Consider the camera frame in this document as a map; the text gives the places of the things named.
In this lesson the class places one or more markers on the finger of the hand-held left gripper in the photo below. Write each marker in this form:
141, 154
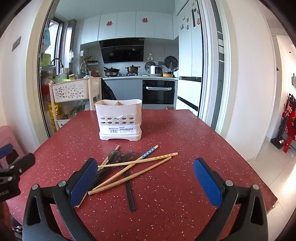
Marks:
25, 161
5, 150

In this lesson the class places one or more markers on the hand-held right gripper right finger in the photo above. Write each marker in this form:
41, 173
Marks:
207, 183

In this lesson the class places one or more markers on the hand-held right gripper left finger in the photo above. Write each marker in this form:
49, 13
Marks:
84, 183

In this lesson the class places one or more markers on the metal spoon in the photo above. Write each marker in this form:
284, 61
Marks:
114, 155

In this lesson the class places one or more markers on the black utensil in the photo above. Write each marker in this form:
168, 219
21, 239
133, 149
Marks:
130, 194

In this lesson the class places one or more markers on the plain bamboo chopstick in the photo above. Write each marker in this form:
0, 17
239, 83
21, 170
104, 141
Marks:
150, 166
116, 148

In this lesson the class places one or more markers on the dark translucent spoon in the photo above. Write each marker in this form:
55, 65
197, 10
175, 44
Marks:
127, 156

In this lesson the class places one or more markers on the yellow patterned bamboo chopstick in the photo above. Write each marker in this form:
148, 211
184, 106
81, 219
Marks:
161, 156

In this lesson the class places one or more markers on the white plastic utensil holder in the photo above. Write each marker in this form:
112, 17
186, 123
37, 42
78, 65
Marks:
118, 129

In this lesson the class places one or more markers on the blue patterned bamboo chopstick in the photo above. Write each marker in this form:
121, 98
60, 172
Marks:
148, 152

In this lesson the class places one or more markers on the gold foil package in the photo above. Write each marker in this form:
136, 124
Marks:
54, 111

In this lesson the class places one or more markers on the beige plastic storage trolley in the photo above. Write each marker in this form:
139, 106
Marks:
69, 90

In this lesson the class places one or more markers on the black plastic bag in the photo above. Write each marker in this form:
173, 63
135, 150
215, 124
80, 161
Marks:
107, 92

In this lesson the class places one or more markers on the black built-in oven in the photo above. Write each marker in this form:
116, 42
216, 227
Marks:
158, 95

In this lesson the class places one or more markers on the grey base cabinets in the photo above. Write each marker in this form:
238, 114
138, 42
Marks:
124, 90

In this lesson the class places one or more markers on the kitchen faucet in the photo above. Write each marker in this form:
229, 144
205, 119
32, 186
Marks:
56, 59

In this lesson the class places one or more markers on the red hanging decoration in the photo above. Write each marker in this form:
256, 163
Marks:
289, 115

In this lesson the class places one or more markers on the glass kettle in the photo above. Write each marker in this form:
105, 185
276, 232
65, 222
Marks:
84, 68

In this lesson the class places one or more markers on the spice rack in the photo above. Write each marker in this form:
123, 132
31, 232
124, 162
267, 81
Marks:
93, 69

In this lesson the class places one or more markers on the hanging clear plastic bag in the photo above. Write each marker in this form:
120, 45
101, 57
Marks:
71, 56

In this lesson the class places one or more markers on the wooden board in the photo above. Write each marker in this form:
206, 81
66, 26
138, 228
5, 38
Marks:
167, 74

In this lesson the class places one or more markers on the black wok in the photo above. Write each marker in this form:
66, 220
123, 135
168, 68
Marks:
112, 70

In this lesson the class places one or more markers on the gas stove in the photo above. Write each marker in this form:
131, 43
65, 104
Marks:
133, 74

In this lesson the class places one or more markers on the steel cooking pot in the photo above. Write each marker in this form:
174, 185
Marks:
132, 69

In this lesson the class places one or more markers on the silver rice cooker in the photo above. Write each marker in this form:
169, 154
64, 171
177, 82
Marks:
155, 70

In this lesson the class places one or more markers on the round black trivet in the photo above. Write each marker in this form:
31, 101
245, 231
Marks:
171, 62

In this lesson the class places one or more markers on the white refrigerator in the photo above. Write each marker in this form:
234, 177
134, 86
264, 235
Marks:
185, 53

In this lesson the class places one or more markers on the round patterned plate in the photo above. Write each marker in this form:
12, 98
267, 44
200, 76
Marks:
148, 64

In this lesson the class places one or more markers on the black range hood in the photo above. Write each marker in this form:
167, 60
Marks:
122, 52

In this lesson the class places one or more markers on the black fridge strip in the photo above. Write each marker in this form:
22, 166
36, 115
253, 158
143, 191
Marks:
193, 18

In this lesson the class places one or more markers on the grey wall switch plate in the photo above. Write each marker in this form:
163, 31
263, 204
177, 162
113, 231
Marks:
16, 43

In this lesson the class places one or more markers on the white wall hook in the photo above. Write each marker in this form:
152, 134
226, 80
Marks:
150, 57

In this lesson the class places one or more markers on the white wall cabinets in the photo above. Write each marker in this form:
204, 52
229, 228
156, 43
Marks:
124, 25

